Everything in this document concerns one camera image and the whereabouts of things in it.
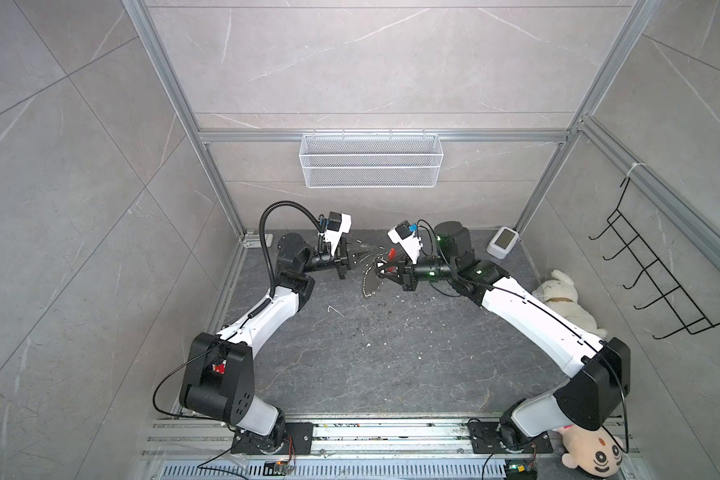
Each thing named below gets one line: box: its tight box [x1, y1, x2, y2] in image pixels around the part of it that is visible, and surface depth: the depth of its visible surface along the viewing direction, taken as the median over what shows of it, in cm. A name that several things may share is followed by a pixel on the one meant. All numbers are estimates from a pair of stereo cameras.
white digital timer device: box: [486, 226, 520, 259], surface depth 113 cm
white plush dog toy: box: [532, 269, 607, 339], surface depth 93 cm
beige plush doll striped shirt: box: [558, 424, 624, 478], surface depth 67 cm
